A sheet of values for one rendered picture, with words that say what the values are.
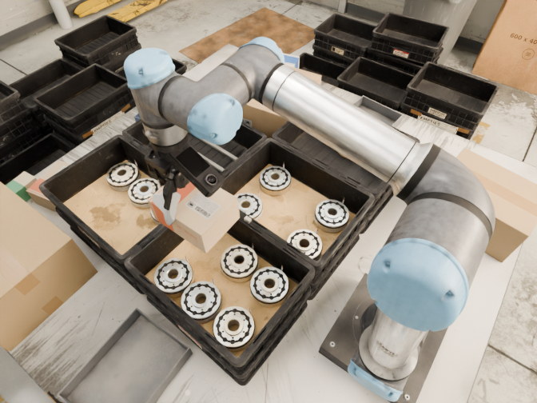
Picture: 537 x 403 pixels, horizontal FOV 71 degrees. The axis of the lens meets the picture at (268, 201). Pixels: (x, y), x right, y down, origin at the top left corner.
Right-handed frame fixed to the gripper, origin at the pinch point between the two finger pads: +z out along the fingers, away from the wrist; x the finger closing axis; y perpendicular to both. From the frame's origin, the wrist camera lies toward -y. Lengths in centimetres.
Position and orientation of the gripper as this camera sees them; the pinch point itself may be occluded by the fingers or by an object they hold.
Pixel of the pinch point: (193, 205)
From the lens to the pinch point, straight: 85.5
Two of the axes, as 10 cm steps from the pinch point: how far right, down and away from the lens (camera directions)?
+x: -5.8, 6.4, -5.0
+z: 0.1, 6.1, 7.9
